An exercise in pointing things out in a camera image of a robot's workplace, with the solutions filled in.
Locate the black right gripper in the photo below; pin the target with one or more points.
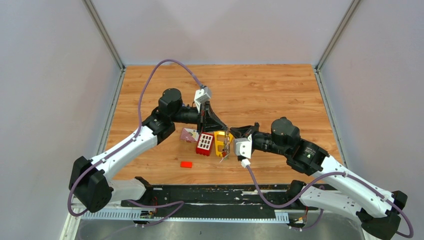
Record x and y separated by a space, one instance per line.
245 131

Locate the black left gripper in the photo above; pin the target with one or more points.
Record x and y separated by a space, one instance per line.
208 122

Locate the large metal keyring with tags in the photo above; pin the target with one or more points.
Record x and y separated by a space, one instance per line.
226 145

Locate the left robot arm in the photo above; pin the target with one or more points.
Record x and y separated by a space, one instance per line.
91 180

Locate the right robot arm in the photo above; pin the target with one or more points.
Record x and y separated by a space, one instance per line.
378 211

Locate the red window block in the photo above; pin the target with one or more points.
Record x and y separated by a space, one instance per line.
205 144

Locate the small orange-red block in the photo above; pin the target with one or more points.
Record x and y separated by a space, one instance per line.
186 164

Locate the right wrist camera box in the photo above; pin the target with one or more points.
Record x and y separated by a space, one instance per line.
243 147

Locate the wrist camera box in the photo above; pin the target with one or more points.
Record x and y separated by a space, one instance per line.
201 96
243 147

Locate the yellow plastic triangle frame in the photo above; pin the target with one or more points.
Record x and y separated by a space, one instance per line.
219 137

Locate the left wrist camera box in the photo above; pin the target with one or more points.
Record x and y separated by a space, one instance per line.
201 96

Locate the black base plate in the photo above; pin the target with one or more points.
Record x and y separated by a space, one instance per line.
219 194

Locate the aluminium front rail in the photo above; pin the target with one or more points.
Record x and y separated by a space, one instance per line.
198 212

